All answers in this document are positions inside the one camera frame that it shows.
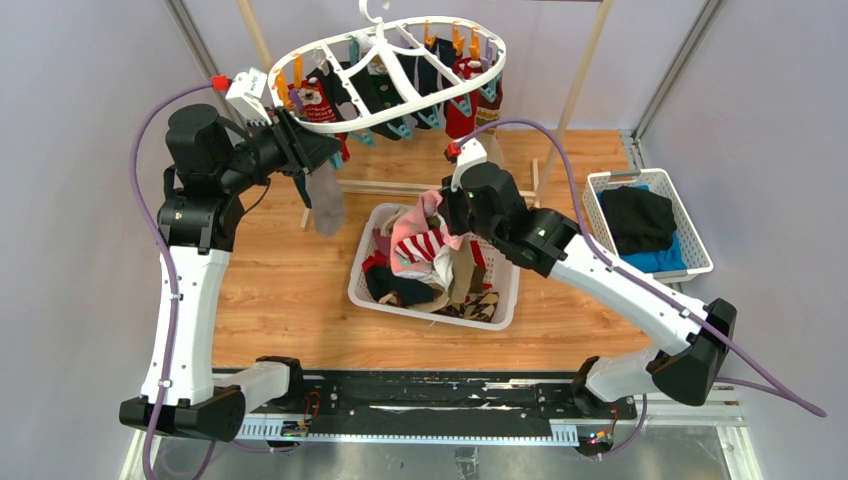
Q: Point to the dark teal sock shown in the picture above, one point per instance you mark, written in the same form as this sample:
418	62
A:
300	184

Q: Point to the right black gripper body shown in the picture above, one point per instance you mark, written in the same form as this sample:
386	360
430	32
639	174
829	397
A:
455	212

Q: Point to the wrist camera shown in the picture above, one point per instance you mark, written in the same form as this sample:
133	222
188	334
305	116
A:
244	92
463	157

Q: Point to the red patterned sock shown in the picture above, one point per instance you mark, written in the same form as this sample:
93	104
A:
314	102

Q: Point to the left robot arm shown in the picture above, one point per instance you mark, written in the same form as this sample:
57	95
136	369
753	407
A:
195	228

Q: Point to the black folded garment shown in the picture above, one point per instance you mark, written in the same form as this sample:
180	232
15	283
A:
638	220

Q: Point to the pink sock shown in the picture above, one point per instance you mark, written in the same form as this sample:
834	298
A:
421	217

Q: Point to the teal clip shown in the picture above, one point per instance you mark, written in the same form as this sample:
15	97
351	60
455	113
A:
400	127

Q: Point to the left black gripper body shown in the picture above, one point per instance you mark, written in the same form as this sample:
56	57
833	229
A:
273	149

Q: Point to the red hanging sock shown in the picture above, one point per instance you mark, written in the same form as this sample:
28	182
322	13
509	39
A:
461	111

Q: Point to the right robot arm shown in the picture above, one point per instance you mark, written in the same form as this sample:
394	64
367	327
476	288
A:
687	353

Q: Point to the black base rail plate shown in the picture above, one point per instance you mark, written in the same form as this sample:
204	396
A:
508	407

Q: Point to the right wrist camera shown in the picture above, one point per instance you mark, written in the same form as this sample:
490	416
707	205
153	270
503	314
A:
463	157

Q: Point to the white round clip hanger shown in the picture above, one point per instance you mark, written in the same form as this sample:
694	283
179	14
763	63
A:
350	53

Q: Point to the red white striped sock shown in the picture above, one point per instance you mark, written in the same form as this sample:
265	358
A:
423	247

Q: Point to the blue folded garment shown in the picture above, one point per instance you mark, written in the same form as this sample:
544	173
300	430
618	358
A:
651	261

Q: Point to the grey sock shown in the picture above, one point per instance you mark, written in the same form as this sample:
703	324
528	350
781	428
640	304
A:
327	200

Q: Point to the white sock laundry basket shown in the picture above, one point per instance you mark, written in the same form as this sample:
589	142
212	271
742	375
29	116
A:
501	274

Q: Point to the wooden drying rack frame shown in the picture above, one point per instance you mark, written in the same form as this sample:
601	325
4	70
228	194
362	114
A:
397	189

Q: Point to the black hanging sock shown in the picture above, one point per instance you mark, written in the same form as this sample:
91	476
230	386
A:
376	89

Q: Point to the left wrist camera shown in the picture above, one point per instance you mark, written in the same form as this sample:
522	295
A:
244	92

